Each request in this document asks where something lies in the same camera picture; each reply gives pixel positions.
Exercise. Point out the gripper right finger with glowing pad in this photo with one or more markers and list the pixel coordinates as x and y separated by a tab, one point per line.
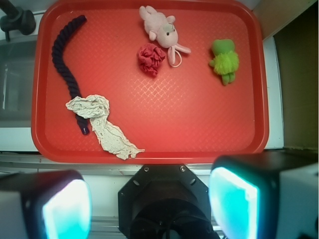
269	195

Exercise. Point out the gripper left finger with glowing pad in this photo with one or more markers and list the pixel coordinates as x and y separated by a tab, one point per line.
45	205

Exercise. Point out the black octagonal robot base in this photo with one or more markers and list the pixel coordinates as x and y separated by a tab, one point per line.
165	202

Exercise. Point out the crumpled white paper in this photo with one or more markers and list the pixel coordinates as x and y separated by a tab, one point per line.
96	109

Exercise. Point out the crumpled red paper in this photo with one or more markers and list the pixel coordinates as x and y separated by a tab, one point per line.
150	58

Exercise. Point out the green plush frog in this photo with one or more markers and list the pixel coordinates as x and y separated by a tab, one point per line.
226	61

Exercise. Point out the black clamp knob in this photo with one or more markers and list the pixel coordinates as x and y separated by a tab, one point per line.
16	18

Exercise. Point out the pink plush bunny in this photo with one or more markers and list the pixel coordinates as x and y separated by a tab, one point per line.
161	28

